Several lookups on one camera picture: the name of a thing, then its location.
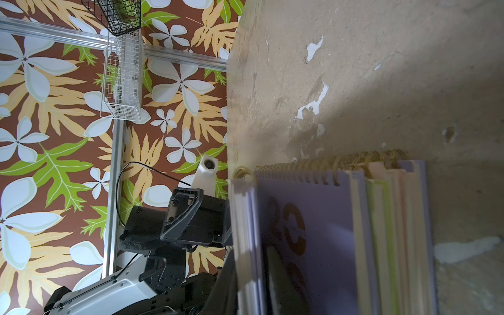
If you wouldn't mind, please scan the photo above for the white wire basket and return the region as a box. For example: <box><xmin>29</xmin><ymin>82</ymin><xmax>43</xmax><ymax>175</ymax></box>
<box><xmin>101</xmin><ymin>30</ymin><xmax>144</xmax><ymax>122</ymax></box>

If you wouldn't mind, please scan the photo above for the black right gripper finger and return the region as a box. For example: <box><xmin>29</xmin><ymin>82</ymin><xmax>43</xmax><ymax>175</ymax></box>
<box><xmin>201</xmin><ymin>249</ymin><xmax>238</xmax><ymax>315</ymax></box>

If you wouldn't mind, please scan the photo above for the purple desk calendar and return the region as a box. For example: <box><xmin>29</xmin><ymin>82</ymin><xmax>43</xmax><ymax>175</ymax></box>
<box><xmin>346</xmin><ymin>171</ymin><xmax>381</xmax><ymax>314</ymax></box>
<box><xmin>228</xmin><ymin>160</ymin><xmax>360</xmax><ymax>314</ymax></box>

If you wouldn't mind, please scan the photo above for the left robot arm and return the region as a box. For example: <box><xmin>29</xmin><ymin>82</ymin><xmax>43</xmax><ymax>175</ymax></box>
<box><xmin>44</xmin><ymin>188</ymin><xmax>232</xmax><ymax>314</ymax></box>

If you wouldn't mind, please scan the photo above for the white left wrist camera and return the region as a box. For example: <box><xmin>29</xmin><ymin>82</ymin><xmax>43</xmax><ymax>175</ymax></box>
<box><xmin>190</xmin><ymin>155</ymin><xmax>219</xmax><ymax>197</ymax></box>

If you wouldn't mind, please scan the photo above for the green 2026 desk calendar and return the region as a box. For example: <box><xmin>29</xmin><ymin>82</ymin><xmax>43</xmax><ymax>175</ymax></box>
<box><xmin>366</xmin><ymin>162</ymin><xmax>403</xmax><ymax>314</ymax></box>

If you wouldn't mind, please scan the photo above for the aluminium frame rail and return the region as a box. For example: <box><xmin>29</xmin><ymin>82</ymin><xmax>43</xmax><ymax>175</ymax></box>
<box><xmin>0</xmin><ymin>17</ymin><xmax>228</xmax><ymax>278</ymax></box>

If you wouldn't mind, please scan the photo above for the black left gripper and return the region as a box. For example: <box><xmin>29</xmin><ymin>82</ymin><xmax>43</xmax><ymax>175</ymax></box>
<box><xmin>119</xmin><ymin>188</ymin><xmax>232</xmax><ymax>291</ymax></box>

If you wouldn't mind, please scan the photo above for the pink 2026 desk calendar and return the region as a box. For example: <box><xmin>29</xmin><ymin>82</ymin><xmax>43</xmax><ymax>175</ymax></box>
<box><xmin>366</xmin><ymin>160</ymin><xmax>438</xmax><ymax>314</ymax></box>

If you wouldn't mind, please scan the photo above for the black wire divided basket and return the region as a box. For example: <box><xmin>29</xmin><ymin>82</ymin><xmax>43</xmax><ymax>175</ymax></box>
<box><xmin>81</xmin><ymin>0</ymin><xmax>141</xmax><ymax>37</ymax></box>

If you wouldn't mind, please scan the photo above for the purple desk calendar front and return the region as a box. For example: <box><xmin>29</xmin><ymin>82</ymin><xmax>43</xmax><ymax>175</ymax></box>
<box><xmin>346</xmin><ymin>171</ymin><xmax>381</xmax><ymax>314</ymax></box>

